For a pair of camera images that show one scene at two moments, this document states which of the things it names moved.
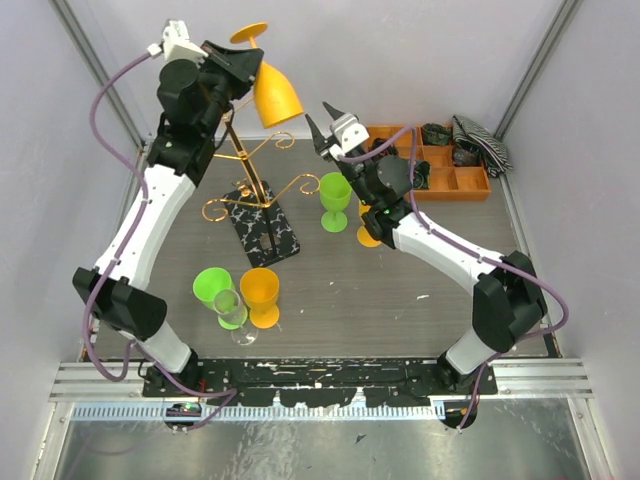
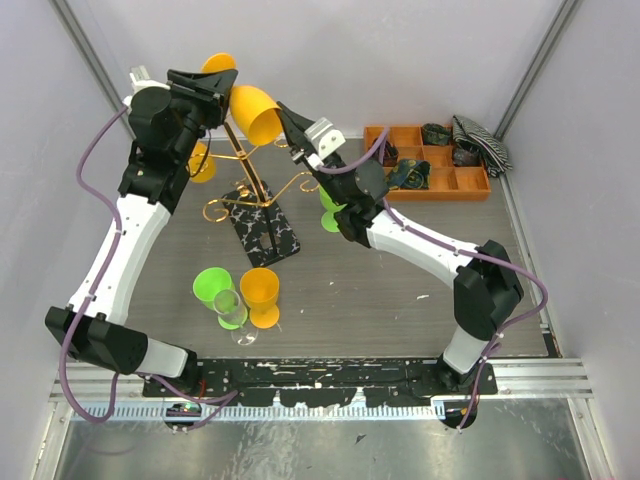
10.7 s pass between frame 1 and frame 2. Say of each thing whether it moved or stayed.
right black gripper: moved
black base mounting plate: stayed
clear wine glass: stayed
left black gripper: moved
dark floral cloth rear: stayed
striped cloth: stayed
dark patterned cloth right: stayed
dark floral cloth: stayed
